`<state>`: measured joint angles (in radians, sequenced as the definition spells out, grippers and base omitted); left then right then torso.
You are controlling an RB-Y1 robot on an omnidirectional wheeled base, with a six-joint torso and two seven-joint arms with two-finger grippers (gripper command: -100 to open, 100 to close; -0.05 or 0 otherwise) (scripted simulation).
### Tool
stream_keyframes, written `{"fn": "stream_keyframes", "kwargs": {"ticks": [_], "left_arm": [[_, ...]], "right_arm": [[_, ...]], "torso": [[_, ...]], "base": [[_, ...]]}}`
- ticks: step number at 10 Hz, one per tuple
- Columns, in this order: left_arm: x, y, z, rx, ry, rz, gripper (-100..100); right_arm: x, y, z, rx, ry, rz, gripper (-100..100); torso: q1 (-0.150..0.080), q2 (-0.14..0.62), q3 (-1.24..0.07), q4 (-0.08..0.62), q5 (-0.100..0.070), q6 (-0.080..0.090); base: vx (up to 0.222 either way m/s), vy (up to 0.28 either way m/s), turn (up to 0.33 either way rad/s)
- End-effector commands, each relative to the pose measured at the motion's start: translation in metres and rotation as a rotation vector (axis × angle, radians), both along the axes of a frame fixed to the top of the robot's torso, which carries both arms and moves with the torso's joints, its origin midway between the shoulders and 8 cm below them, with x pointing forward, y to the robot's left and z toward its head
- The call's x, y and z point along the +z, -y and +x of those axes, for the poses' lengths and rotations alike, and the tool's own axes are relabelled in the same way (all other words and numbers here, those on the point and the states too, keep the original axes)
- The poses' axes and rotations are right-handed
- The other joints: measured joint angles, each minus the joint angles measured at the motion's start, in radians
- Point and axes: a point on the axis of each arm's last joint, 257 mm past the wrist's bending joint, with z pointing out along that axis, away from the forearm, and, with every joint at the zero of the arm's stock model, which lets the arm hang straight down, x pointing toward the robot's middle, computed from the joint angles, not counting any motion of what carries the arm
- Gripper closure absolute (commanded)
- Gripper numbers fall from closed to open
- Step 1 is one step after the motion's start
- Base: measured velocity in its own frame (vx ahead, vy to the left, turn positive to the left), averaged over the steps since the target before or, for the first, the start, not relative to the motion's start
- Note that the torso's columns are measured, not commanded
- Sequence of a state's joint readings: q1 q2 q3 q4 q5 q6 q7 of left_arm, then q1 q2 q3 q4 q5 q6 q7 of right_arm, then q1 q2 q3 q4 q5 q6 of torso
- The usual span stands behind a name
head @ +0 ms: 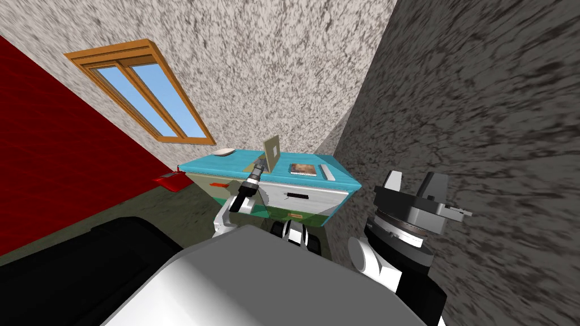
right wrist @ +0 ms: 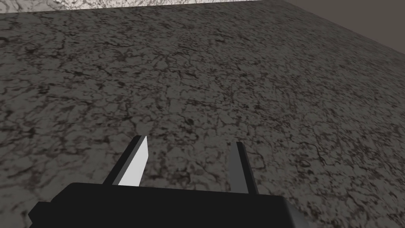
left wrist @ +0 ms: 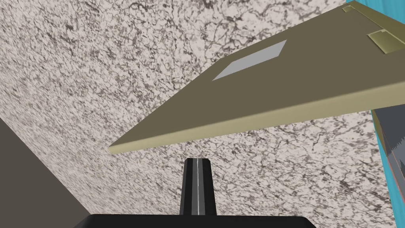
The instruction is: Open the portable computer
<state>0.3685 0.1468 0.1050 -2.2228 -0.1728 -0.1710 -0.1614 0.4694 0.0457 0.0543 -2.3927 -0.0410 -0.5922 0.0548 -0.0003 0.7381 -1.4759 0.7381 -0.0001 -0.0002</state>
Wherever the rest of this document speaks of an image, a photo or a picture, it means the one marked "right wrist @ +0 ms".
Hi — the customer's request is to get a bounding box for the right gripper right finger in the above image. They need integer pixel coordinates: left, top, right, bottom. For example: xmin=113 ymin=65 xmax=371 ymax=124
xmin=228 ymin=141 xmax=259 ymax=195

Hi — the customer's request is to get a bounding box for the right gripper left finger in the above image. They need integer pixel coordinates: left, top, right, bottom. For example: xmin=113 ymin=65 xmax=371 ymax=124
xmin=102 ymin=135 xmax=149 ymax=187

